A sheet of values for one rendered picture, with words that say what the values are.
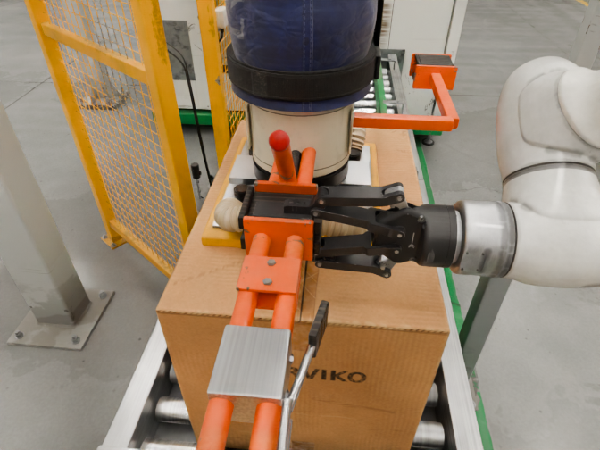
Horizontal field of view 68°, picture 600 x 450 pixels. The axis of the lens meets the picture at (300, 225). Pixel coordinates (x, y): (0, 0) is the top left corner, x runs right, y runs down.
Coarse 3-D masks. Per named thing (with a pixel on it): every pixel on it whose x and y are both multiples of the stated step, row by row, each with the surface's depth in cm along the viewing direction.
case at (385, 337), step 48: (384, 144) 97; (192, 240) 72; (192, 288) 64; (336, 288) 64; (384, 288) 64; (432, 288) 64; (192, 336) 63; (336, 336) 60; (384, 336) 59; (432, 336) 58; (192, 384) 72; (288, 384) 69; (336, 384) 68; (384, 384) 67; (240, 432) 80; (336, 432) 77; (384, 432) 76
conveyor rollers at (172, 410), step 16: (384, 80) 235; (368, 96) 221; (368, 112) 207; (432, 384) 96; (160, 400) 93; (176, 400) 93; (432, 400) 94; (160, 416) 92; (176, 416) 91; (416, 432) 88; (432, 432) 88; (144, 448) 85; (160, 448) 85; (176, 448) 85; (192, 448) 85; (432, 448) 89
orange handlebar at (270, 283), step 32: (448, 96) 83; (384, 128) 77; (416, 128) 76; (448, 128) 76; (256, 256) 48; (288, 256) 49; (256, 288) 44; (288, 288) 44; (288, 320) 42; (224, 416) 35; (256, 416) 35; (224, 448) 34; (256, 448) 33
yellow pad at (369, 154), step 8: (368, 144) 93; (352, 152) 85; (360, 152) 90; (368, 152) 90; (352, 160) 84; (360, 160) 87; (368, 160) 87; (376, 160) 88; (376, 168) 86; (376, 176) 84; (376, 184) 81
